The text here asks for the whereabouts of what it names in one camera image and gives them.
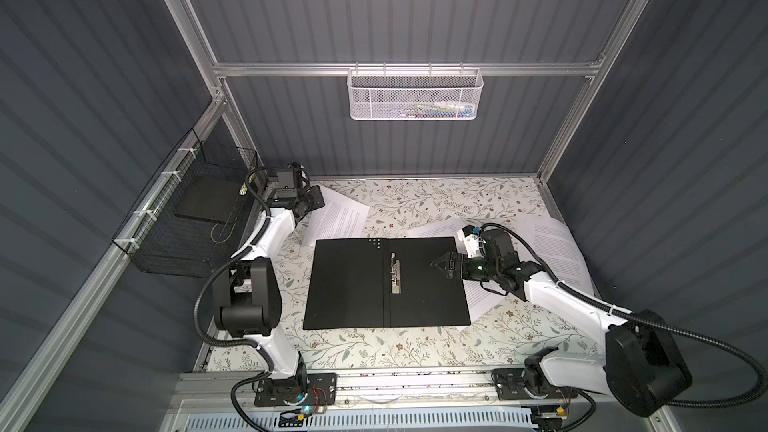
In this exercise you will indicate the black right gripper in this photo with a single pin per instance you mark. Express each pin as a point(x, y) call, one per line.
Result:
point(452, 261)

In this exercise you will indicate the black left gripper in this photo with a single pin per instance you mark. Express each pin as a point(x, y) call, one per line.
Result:
point(315, 201)

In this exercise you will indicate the orange folder black inside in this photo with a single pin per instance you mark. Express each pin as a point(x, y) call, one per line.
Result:
point(383, 283)

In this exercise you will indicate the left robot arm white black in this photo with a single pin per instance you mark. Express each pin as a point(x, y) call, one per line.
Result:
point(245, 292)

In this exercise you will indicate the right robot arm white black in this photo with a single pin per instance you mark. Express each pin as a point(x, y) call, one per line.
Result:
point(636, 363)

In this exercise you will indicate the yellow marker in basket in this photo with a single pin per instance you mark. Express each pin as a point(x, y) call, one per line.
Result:
point(247, 186)

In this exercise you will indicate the black pad in basket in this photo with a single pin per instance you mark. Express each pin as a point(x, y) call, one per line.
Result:
point(209, 200)

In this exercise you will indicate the markers in white basket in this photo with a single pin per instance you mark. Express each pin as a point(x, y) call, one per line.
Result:
point(450, 109)

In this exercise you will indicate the white vented panel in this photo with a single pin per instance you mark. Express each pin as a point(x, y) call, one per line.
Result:
point(402, 419)

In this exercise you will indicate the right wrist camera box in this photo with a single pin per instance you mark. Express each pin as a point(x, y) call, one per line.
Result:
point(471, 241)

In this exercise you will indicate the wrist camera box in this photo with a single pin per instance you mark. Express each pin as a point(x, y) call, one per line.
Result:
point(292, 176)
point(471, 241)

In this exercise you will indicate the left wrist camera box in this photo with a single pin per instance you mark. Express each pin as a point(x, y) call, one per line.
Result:
point(292, 176)

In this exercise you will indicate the white wire mesh basket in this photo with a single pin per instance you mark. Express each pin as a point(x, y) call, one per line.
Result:
point(378, 98)

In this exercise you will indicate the black wire basket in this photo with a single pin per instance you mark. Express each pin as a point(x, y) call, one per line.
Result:
point(158, 242)

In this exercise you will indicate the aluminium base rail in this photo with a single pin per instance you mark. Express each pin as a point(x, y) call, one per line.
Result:
point(350, 388)

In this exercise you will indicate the aluminium frame crossbar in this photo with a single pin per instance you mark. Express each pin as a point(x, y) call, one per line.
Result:
point(541, 69)

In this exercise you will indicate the aluminium frame post left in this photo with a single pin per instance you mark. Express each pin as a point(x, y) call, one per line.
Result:
point(193, 34)

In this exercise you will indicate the aluminium frame post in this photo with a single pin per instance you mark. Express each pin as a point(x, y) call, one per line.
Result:
point(193, 34)
point(582, 102)

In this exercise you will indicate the aluminium frame post right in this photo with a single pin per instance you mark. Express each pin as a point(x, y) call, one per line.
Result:
point(582, 102)

